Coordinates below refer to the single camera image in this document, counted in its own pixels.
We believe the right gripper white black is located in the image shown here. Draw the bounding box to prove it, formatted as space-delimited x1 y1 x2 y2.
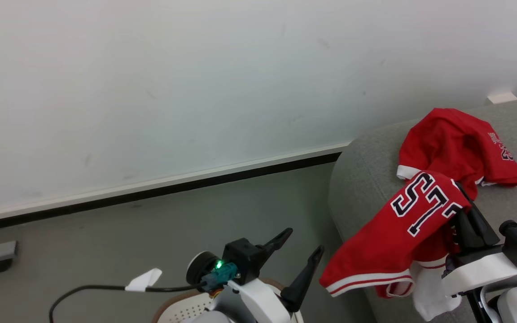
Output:
440 182 517 297

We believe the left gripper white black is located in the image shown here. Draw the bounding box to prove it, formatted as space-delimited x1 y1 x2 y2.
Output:
222 227 325 323

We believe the red basketball jersey white trim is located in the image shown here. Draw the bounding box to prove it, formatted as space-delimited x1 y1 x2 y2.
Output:
319 108 517 322

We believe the grey fabric sofa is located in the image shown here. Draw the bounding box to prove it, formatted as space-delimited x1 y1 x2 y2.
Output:
329 94 517 323

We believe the white laundry basket brown rim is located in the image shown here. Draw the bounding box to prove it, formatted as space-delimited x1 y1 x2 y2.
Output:
152 277 305 323

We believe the white and black baseboard strip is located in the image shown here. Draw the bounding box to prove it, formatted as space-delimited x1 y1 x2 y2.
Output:
0 143 353 234

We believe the small white wall box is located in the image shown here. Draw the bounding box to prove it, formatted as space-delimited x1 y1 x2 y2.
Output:
486 92 517 105

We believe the white paper cable tag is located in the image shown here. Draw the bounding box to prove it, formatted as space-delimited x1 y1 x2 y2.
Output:
124 268 163 292

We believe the thin black cable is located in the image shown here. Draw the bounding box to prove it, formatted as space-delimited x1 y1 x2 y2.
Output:
48 283 206 323

